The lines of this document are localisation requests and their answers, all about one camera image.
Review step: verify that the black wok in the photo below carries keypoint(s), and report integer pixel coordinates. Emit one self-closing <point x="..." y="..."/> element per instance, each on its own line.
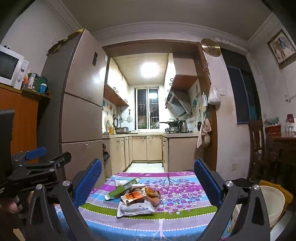
<point x="170" y="122"/>

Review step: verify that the white wall switch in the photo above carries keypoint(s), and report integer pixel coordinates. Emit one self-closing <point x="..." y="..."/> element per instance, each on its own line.
<point x="221" y="92"/>

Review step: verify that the floral striped tablecloth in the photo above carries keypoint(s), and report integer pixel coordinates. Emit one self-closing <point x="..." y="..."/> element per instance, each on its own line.
<point x="150" y="224"/>

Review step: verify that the dark wooden table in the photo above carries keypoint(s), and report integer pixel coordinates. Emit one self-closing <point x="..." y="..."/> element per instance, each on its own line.
<point x="284" y="143"/>

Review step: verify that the hanging strainer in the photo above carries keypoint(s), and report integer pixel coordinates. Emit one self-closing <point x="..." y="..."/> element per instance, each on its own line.
<point x="130" y="118"/>

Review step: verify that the small white hanging bag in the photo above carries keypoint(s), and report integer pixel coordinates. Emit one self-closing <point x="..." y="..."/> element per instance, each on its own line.
<point x="204" y="103"/>

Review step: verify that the framed wall picture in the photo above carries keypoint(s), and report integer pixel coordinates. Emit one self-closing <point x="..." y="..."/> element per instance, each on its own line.
<point x="282" y="47"/>

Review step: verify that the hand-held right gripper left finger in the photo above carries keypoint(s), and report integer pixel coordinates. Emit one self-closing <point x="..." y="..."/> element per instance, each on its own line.
<point x="89" y="183"/>

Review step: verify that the steel range hood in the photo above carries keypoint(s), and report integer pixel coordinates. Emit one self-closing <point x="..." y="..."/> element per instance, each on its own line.
<point x="178" y="104"/>

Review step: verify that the white wall socket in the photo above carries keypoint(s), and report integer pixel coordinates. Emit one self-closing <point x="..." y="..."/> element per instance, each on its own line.
<point x="234" y="166"/>

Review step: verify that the kitchen window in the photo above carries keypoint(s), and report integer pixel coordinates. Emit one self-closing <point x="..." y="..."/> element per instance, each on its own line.
<point x="148" y="106"/>

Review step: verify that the white grey snack packet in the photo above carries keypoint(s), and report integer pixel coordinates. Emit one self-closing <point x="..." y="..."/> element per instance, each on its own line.
<point x="136" y="208"/>

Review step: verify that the blue lidded jar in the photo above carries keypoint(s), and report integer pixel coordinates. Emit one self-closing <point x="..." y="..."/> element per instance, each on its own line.
<point x="43" y="88"/>

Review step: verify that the dark wooden chair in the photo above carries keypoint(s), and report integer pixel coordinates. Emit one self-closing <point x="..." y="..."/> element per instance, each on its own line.
<point x="257" y="143"/>

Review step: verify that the orange red snack wrapper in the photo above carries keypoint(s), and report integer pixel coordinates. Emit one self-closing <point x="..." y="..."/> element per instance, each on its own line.
<point x="133" y="197"/>

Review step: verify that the beige base cabinets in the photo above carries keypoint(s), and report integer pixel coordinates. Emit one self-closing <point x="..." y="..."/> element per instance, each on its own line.
<point x="180" y="150"/>

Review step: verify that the yellow plastic wrapper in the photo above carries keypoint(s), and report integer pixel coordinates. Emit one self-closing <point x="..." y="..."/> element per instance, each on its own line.
<point x="150" y="192"/>

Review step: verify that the steel kettle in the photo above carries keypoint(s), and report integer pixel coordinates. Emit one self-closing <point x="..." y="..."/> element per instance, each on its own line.
<point x="182" y="127"/>

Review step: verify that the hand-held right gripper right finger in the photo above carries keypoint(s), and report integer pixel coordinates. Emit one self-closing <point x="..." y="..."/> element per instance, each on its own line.
<point x="204" y="183"/>

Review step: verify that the beige wall cabinet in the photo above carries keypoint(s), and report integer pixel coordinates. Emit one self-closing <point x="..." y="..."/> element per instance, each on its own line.
<point x="182" y="71"/>
<point x="115" y="81"/>

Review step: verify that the green cardboard box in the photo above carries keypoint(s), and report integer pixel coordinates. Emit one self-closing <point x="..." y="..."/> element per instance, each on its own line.
<point x="121" y="188"/>

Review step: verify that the white microwave oven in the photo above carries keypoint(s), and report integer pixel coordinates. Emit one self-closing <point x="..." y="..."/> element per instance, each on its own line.
<point x="9" y="66"/>

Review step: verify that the beige refrigerator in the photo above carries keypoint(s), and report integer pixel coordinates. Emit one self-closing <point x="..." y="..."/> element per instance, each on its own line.
<point x="81" y="92"/>

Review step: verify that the person's left hand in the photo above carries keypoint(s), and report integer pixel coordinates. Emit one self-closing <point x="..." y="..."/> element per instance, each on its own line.
<point x="10" y="207"/>

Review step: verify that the round gold wall clock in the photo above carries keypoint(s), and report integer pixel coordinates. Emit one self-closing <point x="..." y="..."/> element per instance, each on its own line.
<point x="210" y="47"/>

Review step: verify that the red box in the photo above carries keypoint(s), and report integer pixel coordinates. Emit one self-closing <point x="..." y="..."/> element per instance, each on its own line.
<point x="272" y="130"/>

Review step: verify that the dark room window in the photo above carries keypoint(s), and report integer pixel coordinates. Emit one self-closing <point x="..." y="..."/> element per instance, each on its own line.
<point x="242" y="92"/>

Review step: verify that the yellow bottle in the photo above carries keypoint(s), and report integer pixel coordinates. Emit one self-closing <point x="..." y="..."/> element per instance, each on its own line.
<point x="111" y="130"/>

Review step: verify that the metal cooking pot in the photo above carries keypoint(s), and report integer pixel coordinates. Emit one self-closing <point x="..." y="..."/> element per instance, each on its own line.
<point x="121" y="130"/>

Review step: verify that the white plastic bucket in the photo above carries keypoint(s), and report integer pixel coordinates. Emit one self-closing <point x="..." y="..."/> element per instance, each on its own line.
<point x="270" y="204"/>

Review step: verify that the ceiling light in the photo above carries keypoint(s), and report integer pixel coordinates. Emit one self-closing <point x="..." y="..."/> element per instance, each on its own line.
<point x="149" y="69"/>

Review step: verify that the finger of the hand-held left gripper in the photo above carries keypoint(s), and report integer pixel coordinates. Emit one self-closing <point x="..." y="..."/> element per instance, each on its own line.
<point x="46" y="165"/>
<point x="35" y="153"/>

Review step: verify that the white hanging plastic bag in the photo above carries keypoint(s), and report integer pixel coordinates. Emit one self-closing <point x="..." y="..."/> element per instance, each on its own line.
<point x="214" y="97"/>

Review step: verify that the black bag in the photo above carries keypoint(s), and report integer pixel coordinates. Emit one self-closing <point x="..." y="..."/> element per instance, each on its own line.
<point x="106" y="153"/>

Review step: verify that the yellow wooden chair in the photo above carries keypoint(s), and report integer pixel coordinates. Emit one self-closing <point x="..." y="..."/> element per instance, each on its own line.
<point x="285" y="192"/>

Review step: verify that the red lidded jar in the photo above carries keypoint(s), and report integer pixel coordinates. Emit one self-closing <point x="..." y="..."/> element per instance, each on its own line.
<point x="290" y="122"/>

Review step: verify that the white bottle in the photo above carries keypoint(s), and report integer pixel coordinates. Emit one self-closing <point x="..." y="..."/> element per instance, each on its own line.
<point x="28" y="77"/>

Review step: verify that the orange wooden cabinet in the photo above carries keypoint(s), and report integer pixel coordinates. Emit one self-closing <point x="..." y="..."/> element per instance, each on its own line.
<point x="23" y="115"/>

